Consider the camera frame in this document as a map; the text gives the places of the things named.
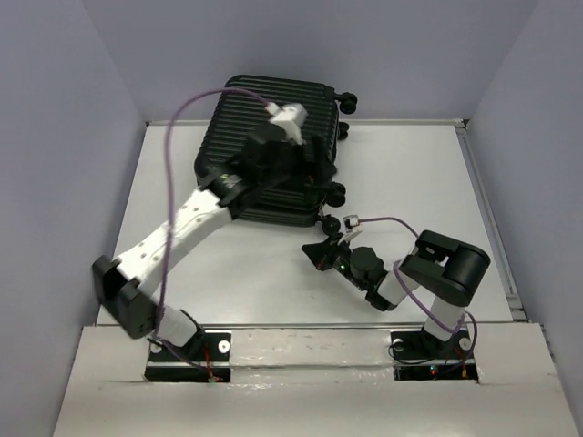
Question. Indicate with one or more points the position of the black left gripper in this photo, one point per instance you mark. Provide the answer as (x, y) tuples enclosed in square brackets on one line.
[(323, 168)]

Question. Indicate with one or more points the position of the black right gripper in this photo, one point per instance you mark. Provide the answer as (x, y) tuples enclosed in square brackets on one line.
[(322, 252)]

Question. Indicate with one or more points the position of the black ribbed hard suitcase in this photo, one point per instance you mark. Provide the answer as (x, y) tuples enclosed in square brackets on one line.
[(238, 119)]

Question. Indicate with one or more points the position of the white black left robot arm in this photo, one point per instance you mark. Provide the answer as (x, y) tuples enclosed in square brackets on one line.
[(132, 287)]

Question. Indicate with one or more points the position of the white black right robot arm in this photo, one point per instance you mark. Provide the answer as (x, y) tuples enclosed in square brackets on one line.
[(440, 275)]

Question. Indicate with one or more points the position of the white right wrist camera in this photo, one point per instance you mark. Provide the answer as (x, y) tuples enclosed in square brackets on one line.
[(352, 228)]

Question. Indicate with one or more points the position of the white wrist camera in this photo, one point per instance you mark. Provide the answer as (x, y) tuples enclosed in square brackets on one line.
[(290, 118), (352, 228)]

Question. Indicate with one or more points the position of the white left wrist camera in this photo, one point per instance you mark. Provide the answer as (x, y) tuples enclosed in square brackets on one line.
[(290, 118)]

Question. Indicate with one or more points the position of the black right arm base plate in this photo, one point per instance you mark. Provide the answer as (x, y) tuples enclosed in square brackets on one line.
[(419, 357)]

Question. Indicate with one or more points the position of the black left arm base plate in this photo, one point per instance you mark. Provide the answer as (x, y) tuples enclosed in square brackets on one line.
[(209, 363)]

